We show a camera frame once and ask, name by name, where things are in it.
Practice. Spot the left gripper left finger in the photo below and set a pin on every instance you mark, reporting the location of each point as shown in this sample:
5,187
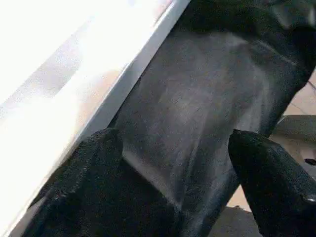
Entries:
93,192

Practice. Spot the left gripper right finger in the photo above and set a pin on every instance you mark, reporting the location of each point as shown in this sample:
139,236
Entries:
271,187

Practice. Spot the white plastic table top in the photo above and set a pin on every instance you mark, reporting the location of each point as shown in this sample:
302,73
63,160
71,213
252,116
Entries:
61,74

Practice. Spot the black mat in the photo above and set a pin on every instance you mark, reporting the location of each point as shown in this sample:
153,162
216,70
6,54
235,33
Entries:
197,98

